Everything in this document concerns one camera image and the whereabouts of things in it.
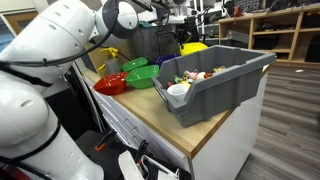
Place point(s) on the yellow plastic bowl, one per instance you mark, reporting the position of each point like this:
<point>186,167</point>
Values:
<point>192,47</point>

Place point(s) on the leopard print plush toy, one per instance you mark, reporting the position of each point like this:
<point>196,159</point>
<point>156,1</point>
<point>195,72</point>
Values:
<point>186,76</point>

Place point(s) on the blue plastic bowl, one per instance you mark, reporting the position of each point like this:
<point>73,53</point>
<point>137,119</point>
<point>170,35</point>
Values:
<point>161,59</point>

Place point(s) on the orange plush toy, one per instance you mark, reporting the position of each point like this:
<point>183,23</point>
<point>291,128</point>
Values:
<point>207,75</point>

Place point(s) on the grey plastic container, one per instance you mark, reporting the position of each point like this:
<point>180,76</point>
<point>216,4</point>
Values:
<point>224,90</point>

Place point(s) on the white cow plush toy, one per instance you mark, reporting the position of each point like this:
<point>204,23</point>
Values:
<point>200,75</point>

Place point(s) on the white cup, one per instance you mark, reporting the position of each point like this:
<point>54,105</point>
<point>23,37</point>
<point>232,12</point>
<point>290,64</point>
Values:
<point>178,91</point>

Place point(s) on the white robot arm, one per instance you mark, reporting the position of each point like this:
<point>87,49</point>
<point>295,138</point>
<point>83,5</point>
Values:
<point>31,135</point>

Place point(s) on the cardboard box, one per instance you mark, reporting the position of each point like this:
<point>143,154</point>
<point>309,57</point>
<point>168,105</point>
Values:
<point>98,58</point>

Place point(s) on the wooden shelf unit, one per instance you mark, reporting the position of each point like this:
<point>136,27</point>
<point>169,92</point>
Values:
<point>287,24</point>

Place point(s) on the pink plush toy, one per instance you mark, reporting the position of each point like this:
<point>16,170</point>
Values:
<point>193,75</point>

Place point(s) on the silver metal cylinder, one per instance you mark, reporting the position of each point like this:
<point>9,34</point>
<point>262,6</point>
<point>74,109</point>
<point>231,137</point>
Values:
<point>113,66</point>

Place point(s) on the grey fabric basket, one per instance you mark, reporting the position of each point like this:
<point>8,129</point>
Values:
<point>152,42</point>

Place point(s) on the red plastic bowl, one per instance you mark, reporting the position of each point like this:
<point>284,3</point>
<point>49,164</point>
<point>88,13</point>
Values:
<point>112,84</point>

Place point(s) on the green plastic bowl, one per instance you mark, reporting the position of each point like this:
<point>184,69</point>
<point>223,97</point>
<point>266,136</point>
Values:
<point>133,64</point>
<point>141,77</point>

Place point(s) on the white drawer cabinet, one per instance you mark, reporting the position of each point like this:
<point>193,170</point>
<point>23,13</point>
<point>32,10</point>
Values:
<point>209,150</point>

